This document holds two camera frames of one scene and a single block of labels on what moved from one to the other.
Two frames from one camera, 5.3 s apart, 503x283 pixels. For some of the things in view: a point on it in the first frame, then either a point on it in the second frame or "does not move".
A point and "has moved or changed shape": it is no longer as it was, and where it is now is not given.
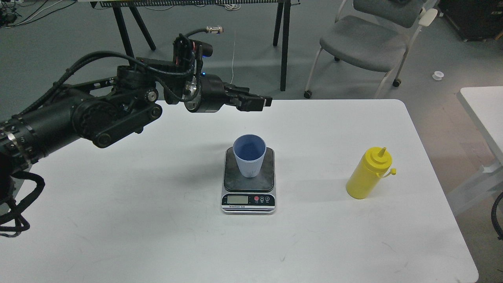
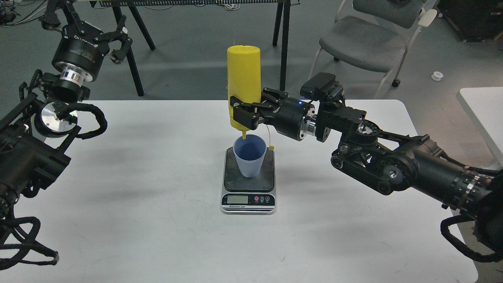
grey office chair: (378, 35) does not move
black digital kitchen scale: (254, 195) does not move
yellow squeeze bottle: (367, 171) has moved or changed shape
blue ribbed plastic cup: (249, 150) does not move
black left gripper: (212, 95) → (82, 46)
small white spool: (437, 75) does not move
